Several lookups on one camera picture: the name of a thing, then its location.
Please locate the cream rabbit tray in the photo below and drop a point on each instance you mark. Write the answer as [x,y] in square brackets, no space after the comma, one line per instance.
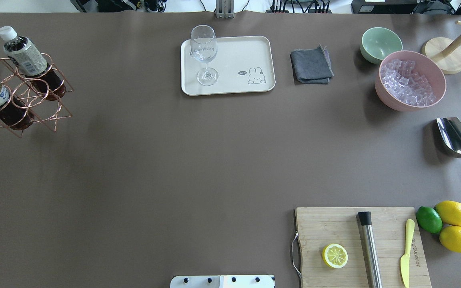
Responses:
[244,63]

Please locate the tea bottle at basket end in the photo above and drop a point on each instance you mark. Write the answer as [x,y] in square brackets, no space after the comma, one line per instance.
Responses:
[13,111]

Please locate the clear wine glass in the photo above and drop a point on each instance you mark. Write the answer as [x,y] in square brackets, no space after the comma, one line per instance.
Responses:
[204,48]

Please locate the yellow lemon far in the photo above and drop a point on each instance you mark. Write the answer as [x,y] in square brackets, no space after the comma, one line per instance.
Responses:
[449,211]

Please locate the yellow lemon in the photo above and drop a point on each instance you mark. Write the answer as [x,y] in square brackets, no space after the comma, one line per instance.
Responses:
[449,211]
[450,238]

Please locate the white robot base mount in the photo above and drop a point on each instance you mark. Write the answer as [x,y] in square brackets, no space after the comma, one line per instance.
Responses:
[224,281]

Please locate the bamboo cutting board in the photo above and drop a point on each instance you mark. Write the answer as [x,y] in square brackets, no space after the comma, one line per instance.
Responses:
[319,226]

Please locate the yellow lemon near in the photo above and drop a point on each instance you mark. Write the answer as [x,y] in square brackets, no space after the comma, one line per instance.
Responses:
[450,238]

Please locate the yellow plastic knife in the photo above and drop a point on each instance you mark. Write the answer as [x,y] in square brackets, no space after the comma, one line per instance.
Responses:
[404,261]

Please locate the green lime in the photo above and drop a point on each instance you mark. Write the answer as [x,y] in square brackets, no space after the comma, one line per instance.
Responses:
[429,220]

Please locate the half lemon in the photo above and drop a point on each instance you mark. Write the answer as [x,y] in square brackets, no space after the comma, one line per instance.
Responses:
[335,256]

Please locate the grey folded cloth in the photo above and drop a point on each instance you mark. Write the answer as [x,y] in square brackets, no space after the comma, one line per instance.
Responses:
[312,66]

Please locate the wooden mug tree stand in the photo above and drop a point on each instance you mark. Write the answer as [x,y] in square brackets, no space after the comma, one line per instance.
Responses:
[445,53]

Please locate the steel ice scoop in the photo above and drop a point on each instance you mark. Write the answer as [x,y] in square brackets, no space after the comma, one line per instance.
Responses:
[450,131]

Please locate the green bowl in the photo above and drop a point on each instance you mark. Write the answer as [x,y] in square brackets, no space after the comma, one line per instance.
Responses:
[378,42]

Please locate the tea bottle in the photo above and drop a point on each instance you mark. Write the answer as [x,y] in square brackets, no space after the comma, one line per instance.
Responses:
[13,111]
[32,64]

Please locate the steel muddler black tip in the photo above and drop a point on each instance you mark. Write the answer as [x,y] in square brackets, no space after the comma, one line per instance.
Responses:
[371,252]

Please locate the pink bowl of ice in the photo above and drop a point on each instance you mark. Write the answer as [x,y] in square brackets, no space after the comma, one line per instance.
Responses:
[409,81]

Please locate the copper wire bottle basket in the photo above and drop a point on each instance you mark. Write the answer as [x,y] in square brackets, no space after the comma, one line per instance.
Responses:
[48,113]

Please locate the aluminium frame post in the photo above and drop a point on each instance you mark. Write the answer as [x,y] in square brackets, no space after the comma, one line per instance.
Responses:
[224,9]

